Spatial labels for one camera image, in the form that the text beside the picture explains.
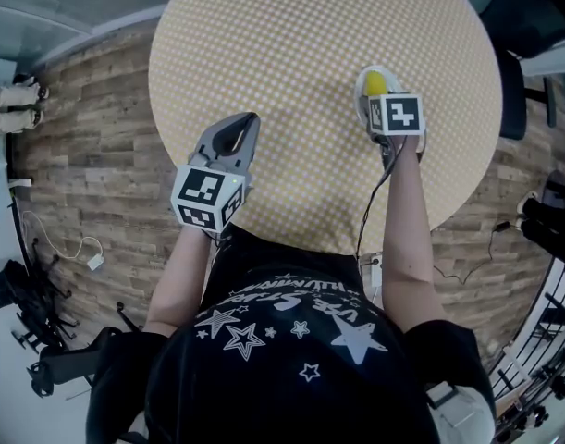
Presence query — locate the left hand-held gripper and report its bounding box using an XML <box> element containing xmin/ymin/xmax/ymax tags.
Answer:
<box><xmin>170</xmin><ymin>110</ymin><xmax>263</xmax><ymax>236</ymax></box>

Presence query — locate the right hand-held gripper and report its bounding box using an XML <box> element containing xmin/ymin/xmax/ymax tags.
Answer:
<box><xmin>365</xmin><ymin>92</ymin><xmax>427</xmax><ymax>159</ymax></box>

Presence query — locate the small white plate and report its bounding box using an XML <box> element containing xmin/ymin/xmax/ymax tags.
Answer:
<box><xmin>354</xmin><ymin>65</ymin><xmax>402</xmax><ymax>124</ymax></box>

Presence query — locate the yellow-green object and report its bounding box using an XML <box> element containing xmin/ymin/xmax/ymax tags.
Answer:
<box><xmin>364</xmin><ymin>71</ymin><xmax>388</xmax><ymax>97</ymax></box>

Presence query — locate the person's right forearm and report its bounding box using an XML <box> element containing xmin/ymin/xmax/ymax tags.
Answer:
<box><xmin>380</xmin><ymin>134</ymin><xmax>448</xmax><ymax>336</ymax></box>

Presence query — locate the person's left forearm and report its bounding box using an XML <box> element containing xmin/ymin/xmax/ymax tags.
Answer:
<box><xmin>142</xmin><ymin>223</ymin><xmax>219</xmax><ymax>338</ymax></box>

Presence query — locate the round table with dotted tablecloth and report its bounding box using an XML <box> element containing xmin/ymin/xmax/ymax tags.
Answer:
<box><xmin>147</xmin><ymin>0</ymin><xmax>504</xmax><ymax>257</ymax></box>

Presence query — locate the black chair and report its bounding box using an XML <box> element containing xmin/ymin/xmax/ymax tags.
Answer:
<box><xmin>496</xmin><ymin>47</ymin><xmax>559</xmax><ymax>142</ymax></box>

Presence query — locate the dark teal chair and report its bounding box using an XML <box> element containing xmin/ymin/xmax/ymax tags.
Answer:
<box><xmin>475</xmin><ymin>0</ymin><xmax>565</xmax><ymax>60</ymax></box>

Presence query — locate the white power adapter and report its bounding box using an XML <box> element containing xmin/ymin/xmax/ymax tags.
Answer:
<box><xmin>360</xmin><ymin>251</ymin><xmax>386</xmax><ymax>290</ymax></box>

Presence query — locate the black metal railing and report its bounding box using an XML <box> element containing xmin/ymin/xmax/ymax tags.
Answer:
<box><xmin>488</xmin><ymin>246</ymin><xmax>565</xmax><ymax>444</ymax></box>

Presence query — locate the person's black star-print shirt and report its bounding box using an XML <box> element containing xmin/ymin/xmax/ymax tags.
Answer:
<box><xmin>85</xmin><ymin>224</ymin><xmax>499</xmax><ymax>444</ymax></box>

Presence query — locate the black tripod equipment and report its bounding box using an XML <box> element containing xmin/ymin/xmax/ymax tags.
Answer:
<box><xmin>3</xmin><ymin>241</ymin><xmax>80</xmax><ymax>356</ymax></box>

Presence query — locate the grey waist bag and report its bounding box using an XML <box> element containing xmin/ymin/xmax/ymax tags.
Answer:
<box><xmin>424</xmin><ymin>380</ymin><xmax>497</xmax><ymax>444</ymax></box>

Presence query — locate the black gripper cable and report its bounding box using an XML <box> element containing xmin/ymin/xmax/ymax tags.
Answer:
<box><xmin>354</xmin><ymin>134</ymin><xmax>409</xmax><ymax>259</ymax></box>

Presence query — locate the black floor cable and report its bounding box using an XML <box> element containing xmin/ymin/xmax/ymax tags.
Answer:
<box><xmin>431</xmin><ymin>219</ymin><xmax>513</xmax><ymax>287</ymax></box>

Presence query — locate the small white charger with cable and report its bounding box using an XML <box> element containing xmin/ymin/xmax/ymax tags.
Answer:
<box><xmin>21</xmin><ymin>209</ymin><xmax>108</xmax><ymax>273</ymax></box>

